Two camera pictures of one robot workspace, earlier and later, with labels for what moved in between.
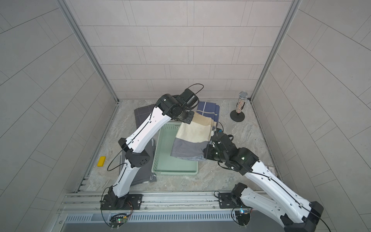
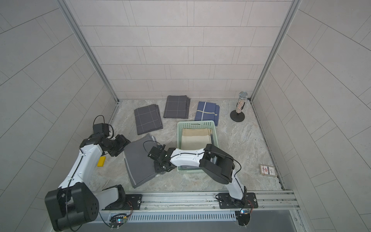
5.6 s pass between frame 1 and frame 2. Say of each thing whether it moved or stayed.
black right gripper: moved
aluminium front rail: stayed
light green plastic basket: moved
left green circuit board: stayed
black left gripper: moved
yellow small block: stayed
